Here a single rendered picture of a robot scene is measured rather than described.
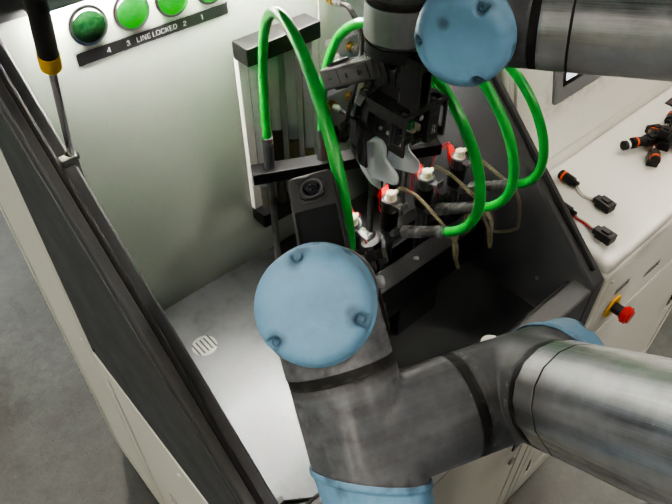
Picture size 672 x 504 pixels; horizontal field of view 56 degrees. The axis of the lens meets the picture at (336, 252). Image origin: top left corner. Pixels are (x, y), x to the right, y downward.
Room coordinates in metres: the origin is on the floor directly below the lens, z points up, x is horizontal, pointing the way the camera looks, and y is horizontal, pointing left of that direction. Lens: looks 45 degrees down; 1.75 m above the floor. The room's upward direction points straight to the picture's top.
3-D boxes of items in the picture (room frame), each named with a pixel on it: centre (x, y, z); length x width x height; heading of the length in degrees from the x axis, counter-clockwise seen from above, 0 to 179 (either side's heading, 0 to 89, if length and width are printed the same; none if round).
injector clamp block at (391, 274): (0.77, -0.11, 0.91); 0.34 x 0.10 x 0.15; 132
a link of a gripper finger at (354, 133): (0.64, -0.04, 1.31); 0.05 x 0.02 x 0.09; 132
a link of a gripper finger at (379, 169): (0.63, -0.06, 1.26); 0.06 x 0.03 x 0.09; 42
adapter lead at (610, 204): (0.91, -0.46, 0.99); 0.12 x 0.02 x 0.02; 34
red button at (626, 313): (0.78, -0.55, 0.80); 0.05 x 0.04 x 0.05; 132
